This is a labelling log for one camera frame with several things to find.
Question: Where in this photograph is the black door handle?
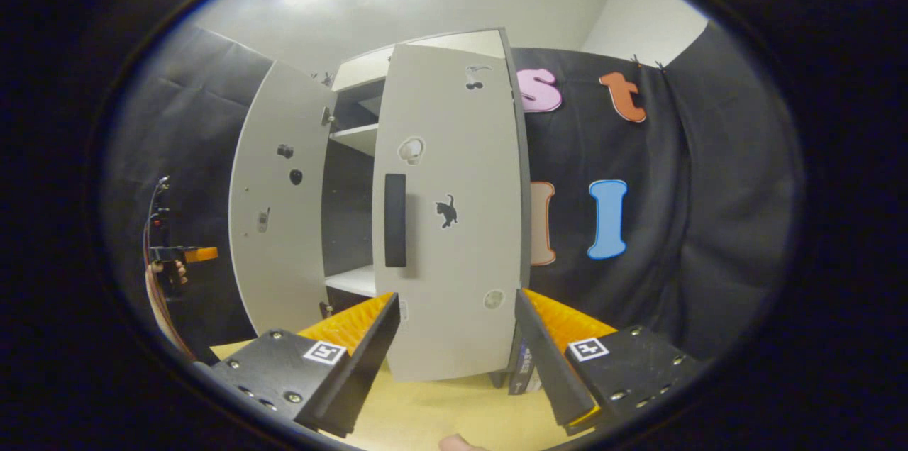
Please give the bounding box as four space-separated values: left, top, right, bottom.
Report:
384 173 408 268

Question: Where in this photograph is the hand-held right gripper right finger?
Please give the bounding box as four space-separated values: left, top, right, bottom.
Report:
514 288 710 436

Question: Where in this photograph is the black backdrop cloth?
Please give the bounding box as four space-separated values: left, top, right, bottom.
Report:
103 18 806 360

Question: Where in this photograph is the white shelf board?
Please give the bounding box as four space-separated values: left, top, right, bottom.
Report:
328 123 379 156

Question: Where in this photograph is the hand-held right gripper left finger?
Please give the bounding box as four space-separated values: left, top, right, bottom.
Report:
211 293 402 438

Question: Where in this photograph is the white cabinet door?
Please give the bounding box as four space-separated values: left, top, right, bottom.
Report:
228 60 338 337
371 40 526 382

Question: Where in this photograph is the white shoe cabinet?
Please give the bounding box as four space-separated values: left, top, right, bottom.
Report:
321 28 533 389

